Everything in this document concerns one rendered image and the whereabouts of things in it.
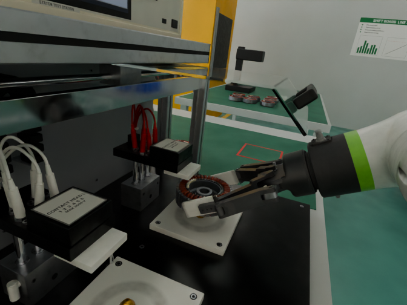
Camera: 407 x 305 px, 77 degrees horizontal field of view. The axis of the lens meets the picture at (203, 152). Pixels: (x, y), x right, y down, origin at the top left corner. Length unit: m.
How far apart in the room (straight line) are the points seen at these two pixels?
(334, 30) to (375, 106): 1.56
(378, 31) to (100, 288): 5.50
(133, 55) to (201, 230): 0.33
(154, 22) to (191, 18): 3.53
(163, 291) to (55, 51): 0.33
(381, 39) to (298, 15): 1.43
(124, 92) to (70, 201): 0.16
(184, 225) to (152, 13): 0.39
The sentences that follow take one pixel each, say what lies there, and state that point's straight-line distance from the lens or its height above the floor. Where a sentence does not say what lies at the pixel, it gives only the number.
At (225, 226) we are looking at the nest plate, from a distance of 0.53.
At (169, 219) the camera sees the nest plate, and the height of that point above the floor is 0.78.
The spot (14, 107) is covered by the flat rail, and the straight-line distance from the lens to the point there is 0.28.
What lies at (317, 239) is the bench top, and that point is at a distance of 0.64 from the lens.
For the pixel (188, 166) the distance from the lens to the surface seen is 0.52.
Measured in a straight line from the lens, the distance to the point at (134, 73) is 0.50.
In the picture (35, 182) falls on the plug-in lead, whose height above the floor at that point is 0.92.
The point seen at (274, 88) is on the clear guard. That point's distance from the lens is 0.37.
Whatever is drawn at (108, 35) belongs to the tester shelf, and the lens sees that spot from 0.37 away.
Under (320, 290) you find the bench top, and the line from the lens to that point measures 0.53.
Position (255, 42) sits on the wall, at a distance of 5.62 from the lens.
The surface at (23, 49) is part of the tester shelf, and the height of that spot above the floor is 1.08.
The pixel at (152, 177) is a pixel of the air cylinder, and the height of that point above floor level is 0.82.
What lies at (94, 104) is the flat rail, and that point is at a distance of 0.35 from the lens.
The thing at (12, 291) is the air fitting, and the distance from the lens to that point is 0.42.
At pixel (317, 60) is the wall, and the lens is 5.51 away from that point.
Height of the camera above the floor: 1.10
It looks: 22 degrees down
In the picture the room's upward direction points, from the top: 7 degrees clockwise
